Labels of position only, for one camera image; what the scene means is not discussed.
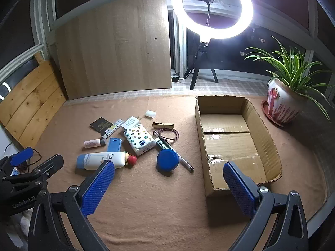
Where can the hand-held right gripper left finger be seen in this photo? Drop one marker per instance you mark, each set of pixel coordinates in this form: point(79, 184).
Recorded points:
point(98, 188)

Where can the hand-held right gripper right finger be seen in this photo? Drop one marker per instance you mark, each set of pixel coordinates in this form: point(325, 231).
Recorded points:
point(239, 190)

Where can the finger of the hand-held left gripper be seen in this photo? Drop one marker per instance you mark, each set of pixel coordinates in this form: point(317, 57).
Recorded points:
point(49, 166)
point(23, 155)

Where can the white lotion bottle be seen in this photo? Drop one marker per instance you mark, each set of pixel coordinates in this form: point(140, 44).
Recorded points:
point(96, 159)

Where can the small red toy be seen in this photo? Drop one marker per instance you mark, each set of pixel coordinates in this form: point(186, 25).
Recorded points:
point(132, 160)

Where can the small pink bottle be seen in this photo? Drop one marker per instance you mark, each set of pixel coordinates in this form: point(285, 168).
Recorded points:
point(91, 143)

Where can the blue case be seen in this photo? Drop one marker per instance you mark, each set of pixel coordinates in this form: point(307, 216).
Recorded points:
point(114, 144)

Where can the cardboard box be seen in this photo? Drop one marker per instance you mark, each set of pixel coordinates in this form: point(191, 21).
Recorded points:
point(230, 143)

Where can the patterned tube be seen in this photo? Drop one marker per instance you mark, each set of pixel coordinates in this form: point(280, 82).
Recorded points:
point(112, 128)

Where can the black card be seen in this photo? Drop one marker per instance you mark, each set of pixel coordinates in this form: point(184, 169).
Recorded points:
point(100, 125)

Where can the patterned tissue pack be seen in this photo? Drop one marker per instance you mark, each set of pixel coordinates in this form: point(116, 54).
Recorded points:
point(138, 138)

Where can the white charger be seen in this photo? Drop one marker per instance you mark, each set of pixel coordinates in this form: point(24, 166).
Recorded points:
point(130, 122)

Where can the round blue lid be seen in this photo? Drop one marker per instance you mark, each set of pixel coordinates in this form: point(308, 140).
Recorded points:
point(167, 159)

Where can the wooden clothespin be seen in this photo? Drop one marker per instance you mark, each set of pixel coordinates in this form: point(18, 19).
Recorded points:
point(163, 125)

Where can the small white cap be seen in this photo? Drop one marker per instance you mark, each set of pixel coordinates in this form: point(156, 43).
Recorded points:
point(150, 113)

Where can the pine wood panel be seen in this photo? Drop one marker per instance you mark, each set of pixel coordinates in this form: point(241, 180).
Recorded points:
point(34, 102)

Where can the red pot saucer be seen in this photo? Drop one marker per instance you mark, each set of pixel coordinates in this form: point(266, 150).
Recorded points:
point(264, 109)

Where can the white and red flowerpot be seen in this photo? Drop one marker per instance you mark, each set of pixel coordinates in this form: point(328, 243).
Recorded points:
point(285, 102)

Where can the black power plug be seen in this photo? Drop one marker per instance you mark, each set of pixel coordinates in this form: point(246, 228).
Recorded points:
point(174, 78)

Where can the large light wood board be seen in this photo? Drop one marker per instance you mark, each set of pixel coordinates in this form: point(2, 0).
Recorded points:
point(112, 49)

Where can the green spider plant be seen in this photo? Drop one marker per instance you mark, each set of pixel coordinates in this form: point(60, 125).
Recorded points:
point(290, 68)

